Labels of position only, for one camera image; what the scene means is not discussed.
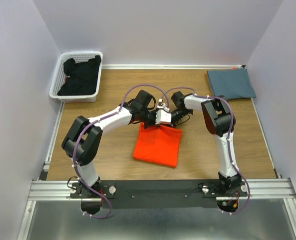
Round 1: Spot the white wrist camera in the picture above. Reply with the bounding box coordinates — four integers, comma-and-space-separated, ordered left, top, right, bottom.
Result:
155, 109, 172, 125
157, 98, 170, 112

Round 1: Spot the aluminium frame rail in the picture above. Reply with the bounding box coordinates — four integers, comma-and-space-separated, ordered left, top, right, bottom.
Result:
19, 100, 296, 240

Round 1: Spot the orange t shirt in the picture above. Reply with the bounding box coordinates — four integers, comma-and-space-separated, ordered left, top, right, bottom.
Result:
133, 123, 183, 168

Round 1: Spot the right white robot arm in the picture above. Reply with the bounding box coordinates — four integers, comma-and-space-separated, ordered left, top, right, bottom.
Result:
171, 91, 242, 196

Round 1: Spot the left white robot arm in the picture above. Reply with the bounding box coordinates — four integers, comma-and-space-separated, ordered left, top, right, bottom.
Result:
61, 90, 157, 198

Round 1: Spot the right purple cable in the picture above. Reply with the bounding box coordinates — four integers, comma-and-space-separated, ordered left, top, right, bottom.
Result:
161, 86, 251, 216

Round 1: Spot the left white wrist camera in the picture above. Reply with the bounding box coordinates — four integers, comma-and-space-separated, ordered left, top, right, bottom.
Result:
155, 109, 172, 125

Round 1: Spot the black t shirt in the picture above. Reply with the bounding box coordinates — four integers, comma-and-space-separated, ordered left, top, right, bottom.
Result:
57, 55, 101, 96

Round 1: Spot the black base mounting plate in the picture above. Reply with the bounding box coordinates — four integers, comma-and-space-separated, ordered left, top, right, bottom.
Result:
68, 179, 248, 214

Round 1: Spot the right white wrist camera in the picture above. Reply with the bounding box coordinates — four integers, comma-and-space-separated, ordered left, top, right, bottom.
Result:
157, 98, 170, 112

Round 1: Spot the white plastic laundry basket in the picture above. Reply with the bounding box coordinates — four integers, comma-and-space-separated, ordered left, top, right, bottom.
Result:
49, 50, 103, 103

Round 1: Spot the folded blue t shirt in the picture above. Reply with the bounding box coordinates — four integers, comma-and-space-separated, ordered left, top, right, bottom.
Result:
207, 68, 256, 100

